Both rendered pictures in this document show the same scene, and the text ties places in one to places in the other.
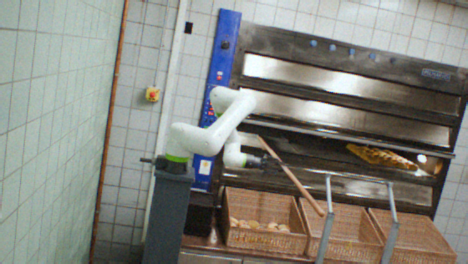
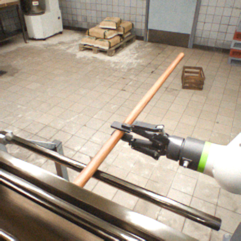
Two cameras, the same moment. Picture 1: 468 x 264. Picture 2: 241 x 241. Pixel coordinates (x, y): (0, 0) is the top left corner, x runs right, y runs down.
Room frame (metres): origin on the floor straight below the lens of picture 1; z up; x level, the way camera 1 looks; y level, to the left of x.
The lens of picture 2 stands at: (3.19, 0.01, 1.67)
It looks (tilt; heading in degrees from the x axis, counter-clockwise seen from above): 36 degrees down; 216
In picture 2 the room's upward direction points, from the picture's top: straight up
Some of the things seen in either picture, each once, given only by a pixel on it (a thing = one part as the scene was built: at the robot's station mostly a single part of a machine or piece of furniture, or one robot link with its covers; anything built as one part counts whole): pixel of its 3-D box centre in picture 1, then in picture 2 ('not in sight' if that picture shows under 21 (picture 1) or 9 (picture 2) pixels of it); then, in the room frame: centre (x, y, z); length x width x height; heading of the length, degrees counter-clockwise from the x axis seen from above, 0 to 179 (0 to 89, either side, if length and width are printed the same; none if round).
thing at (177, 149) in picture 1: (181, 141); not in sight; (2.14, 0.27, 1.36); 0.16 x 0.13 x 0.19; 66
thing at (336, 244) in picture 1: (337, 230); not in sight; (3.05, -0.88, 0.72); 0.56 x 0.49 x 0.28; 98
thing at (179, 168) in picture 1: (165, 162); not in sight; (2.13, 0.34, 1.23); 0.26 x 0.15 x 0.06; 99
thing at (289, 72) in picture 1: (355, 84); not in sight; (3.31, -0.82, 1.80); 1.79 x 0.11 x 0.19; 98
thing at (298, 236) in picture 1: (261, 219); not in sight; (2.97, -0.30, 0.72); 0.56 x 0.49 x 0.28; 100
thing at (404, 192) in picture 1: (333, 180); not in sight; (3.31, -0.82, 1.02); 1.79 x 0.11 x 0.19; 98
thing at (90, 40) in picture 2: not in sight; (94, 37); (-0.56, -3.36, 0.22); 0.62 x 0.36 x 0.15; 14
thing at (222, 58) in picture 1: (200, 130); not in sight; (4.08, 0.35, 1.07); 1.93 x 0.16 x 2.15; 8
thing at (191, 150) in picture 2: (248, 161); (190, 154); (2.67, -0.11, 1.20); 0.12 x 0.06 x 0.09; 8
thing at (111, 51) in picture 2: not in sight; (108, 42); (-0.89, -3.22, 0.07); 1.20 x 0.80 x 0.14; 8
